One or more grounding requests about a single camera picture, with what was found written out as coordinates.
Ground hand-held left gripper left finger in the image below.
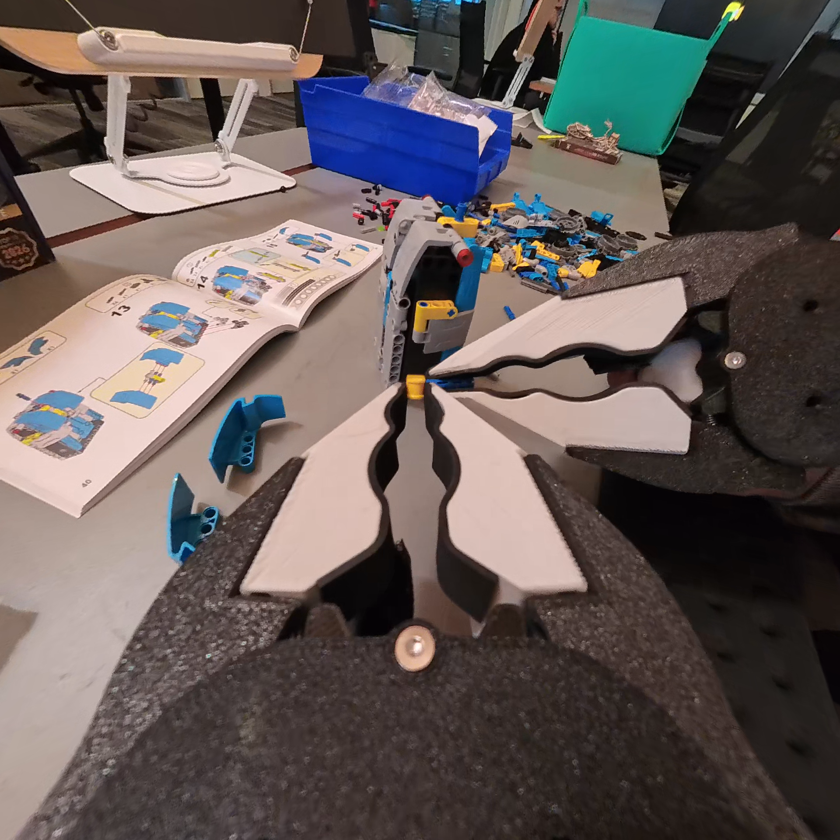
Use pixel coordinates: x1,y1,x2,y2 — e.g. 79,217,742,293
240,384,406,601

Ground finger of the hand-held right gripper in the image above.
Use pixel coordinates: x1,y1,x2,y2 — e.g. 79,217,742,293
425,274,690,380
458,385,693,456

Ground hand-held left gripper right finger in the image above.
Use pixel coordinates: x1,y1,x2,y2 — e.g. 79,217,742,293
423,382,589,623

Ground grey and blue brick model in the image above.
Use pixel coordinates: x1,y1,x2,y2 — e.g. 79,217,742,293
377,195,483,387

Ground grey desk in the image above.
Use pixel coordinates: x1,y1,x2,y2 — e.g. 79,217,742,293
0,125,677,840

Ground pile of loose brick pieces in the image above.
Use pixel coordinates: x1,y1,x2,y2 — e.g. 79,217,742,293
351,185,673,293

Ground blue curved panel piece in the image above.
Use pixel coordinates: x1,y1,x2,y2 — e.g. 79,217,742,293
207,394,287,485
166,472,222,567

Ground small wooden model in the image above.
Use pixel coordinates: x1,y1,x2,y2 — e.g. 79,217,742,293
553,120,623,166

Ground open instruction booklet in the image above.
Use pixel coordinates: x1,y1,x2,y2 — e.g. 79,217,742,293
0,220,385,519

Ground green bag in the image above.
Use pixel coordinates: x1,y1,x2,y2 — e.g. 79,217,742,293
543,0,746,158

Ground black mesh office chair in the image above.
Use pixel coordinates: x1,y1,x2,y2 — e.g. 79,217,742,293
669,33,840,240

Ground black dimpled floor mat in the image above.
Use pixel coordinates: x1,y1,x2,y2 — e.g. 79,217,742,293
600,472,840,840

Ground blue storage bin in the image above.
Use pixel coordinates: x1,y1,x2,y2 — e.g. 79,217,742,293
297,75,514,201

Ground clear plastic bags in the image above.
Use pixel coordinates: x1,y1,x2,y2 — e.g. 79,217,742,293
360,62,496,158

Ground window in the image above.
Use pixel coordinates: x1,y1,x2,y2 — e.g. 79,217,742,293
371,0,463,30

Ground dark printed toy box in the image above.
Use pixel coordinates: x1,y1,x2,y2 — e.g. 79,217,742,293
0,154,56,283

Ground dark partition panel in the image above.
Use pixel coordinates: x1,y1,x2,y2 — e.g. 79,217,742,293
0,0,368,30

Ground light wooden table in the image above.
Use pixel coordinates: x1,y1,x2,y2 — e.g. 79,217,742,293
0,26,324,78

